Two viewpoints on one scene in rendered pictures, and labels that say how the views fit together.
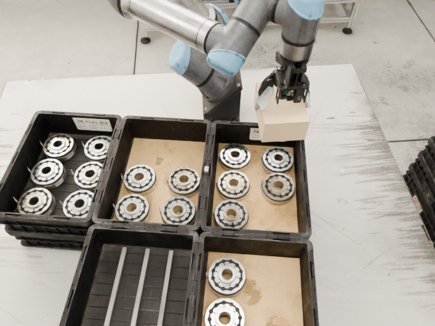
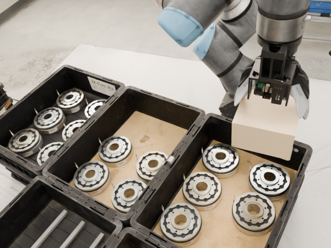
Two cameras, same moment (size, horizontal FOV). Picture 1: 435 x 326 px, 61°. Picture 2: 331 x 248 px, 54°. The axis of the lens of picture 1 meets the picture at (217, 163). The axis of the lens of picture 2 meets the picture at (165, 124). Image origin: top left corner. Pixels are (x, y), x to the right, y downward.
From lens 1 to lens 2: 0.41 m
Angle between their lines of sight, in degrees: 24
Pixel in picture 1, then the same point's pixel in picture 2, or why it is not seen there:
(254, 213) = (211, 232)
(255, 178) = (233, 191)
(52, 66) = (144, 47)
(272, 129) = (243, 133)
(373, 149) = not seen: outside the picture
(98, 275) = (30, 228)
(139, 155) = (130, 128)
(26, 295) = not seen: outside the picture
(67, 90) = (117, 60)
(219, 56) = (165, 15)
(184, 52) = (206, 36)
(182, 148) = (174, 134)
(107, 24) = not seen: hidden behind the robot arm
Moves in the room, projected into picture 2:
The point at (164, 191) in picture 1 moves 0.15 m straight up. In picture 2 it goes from (133, 170) to (121, 137)
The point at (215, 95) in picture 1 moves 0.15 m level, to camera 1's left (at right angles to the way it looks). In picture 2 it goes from (234, 90) to (194, 80)
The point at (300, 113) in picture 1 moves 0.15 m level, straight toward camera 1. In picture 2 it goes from (286, 122) to (238, 170)
